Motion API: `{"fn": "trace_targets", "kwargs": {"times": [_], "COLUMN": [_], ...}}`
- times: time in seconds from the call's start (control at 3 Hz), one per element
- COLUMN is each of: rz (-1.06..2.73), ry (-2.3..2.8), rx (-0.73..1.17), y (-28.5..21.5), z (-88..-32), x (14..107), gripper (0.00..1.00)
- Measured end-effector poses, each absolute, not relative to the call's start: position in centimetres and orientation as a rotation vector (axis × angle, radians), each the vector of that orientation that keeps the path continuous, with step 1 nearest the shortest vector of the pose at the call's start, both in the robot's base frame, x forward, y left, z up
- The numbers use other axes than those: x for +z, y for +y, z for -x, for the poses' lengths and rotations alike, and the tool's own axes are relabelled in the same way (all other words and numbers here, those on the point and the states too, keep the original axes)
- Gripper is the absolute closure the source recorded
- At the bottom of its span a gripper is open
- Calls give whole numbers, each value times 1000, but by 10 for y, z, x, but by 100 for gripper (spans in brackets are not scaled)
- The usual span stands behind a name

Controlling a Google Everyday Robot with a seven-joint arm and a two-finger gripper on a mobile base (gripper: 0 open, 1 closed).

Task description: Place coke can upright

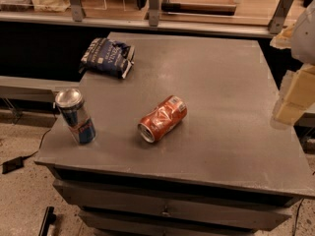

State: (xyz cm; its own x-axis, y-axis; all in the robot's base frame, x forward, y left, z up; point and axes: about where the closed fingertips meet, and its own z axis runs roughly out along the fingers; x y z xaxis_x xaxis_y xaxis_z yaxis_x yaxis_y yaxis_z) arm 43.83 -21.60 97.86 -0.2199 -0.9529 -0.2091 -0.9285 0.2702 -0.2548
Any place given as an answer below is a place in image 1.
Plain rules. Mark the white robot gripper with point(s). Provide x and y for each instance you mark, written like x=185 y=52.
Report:
x=305 y=38

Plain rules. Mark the red coke can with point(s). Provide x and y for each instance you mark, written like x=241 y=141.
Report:
x=162 y=119

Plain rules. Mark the blue silver energy drink can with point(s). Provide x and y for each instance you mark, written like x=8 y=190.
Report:
x=71 y=104

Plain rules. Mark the grey drawer cabinet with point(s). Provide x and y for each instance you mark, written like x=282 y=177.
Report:
x=225 y=170

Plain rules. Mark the dark blue chip bag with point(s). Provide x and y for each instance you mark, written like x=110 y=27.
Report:
x=112 y=57

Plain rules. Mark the black object on floor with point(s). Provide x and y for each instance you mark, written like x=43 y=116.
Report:
x=48 y=222

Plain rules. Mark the black power adapter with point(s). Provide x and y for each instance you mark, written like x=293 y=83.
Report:
x=12 y=165

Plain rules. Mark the metal shelf bracket right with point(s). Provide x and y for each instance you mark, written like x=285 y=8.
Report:
x=276 y=23

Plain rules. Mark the metal shelf bracket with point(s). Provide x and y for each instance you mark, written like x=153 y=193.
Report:
x=276 y=23
x=153 y=13
x=78 y=13

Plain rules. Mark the metal shelf bracket middle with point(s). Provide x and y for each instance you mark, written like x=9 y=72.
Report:
x=153 y=13

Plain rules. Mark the metal shelf bracket left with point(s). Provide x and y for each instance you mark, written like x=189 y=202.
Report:
x=78 y=13

